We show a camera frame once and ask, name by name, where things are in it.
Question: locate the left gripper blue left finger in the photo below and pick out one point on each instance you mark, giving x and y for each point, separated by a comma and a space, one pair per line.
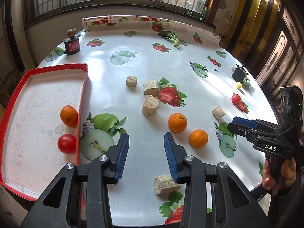
117, 154

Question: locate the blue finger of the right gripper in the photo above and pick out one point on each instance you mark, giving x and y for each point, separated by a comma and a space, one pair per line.
259, 123
241, 128

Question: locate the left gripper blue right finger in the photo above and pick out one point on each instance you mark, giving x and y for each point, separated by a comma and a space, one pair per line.
175, 155

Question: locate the striped beige bread log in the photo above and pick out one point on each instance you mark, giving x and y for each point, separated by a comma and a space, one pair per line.
165, 184

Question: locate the orange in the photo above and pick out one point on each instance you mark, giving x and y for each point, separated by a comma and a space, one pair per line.
177, 122
198, 138
69, 116

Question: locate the small beige bread cube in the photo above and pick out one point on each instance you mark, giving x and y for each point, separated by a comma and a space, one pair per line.
218, 112

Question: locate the large beige bread chunk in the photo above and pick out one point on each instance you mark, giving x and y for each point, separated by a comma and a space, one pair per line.
150, 105

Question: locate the round beige bread piece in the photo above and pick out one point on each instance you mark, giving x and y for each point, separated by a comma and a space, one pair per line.
131, 81

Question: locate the person's right hand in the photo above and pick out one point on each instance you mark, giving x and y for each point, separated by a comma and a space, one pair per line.
288, 173

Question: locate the small red cherry tomato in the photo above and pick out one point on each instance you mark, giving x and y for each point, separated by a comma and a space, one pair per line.
236, 99

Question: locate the small yellow ball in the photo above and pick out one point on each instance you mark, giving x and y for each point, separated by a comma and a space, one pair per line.
239, 85

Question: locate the small black cup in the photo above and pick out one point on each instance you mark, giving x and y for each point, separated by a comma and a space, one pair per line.
239, 73

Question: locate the fruit pattern tablecloth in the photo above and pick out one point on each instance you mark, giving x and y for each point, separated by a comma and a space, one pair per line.
192, 81

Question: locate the red rimmed white tray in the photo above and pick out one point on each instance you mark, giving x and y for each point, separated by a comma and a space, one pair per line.
31, 127

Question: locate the green vegetable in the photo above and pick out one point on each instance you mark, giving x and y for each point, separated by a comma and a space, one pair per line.
171, 37

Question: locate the black red ink bottle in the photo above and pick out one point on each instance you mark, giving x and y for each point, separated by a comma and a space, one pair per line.
71, 43

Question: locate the black standing pipe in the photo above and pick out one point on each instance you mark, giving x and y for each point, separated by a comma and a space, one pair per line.
11, 37

